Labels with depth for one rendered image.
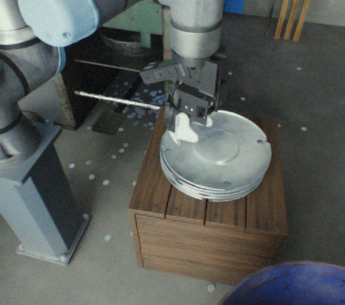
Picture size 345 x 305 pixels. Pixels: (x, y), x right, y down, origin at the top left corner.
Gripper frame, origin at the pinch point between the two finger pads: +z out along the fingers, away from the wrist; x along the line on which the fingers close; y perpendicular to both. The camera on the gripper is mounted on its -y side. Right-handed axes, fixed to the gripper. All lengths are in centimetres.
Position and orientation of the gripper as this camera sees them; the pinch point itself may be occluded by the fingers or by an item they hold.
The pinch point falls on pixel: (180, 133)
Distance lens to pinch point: 63.6
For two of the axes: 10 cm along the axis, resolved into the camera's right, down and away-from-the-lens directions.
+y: 8.2, 4.0, -4.1
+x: 5.7, -5.7, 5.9
